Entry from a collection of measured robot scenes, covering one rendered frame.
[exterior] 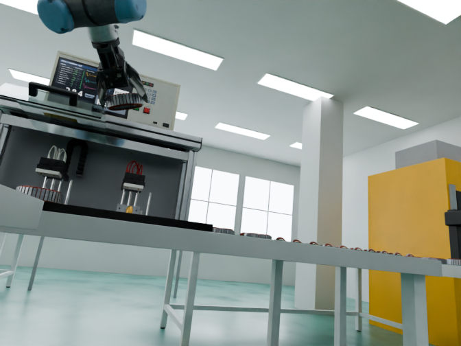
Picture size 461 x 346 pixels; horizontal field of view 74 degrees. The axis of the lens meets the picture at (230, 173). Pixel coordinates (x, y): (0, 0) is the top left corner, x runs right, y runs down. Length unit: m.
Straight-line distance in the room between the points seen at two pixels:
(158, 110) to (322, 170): 3.89
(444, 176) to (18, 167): 3.82
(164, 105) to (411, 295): 1.07
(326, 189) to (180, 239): 4.21
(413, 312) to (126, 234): 0.91
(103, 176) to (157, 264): 6.30
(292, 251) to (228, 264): 7.09
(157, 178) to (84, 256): 6.21
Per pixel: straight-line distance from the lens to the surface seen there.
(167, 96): 1.24
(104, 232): 0.71
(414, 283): 1.20
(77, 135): 1.12
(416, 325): 1.21
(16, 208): 0.41
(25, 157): 1.29
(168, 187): 1.26
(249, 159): 8.41
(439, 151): 4.54
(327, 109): 5.28
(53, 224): 0.72
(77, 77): 1.24
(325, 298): 4.77
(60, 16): 0.78
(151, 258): 7.45
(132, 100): 0.98
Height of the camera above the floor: 0.71
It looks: 14 degrees up
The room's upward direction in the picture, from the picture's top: 6 degrees clockwise
